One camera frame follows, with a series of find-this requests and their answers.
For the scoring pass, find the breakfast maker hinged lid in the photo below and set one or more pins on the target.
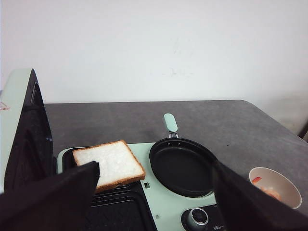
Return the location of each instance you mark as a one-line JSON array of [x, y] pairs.
[[26, 145]]

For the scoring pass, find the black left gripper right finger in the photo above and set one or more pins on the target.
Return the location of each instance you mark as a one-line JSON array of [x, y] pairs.
[[244, 207]]

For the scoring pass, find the beige ribbed bowl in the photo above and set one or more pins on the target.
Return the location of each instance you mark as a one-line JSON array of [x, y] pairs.
[[289, 193]]

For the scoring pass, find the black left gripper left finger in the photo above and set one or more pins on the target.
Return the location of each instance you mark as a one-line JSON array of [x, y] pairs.
[[57, 203]]

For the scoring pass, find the right silver control knob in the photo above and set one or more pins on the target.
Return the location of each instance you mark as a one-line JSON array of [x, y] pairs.
[[195, 219]]

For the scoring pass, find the pink shrimp pieces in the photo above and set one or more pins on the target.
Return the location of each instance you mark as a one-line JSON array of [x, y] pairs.
[[268, 191]]

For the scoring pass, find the small black frying pan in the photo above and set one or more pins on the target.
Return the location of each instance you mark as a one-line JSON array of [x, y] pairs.
[[182, 165]]

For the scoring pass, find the mint green breakfast maker base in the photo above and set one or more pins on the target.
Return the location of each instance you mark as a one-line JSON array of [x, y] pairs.
[[146, 205]]

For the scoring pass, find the white bread slice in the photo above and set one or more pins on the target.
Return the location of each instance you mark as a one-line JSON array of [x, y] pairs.
[[117, 164]]

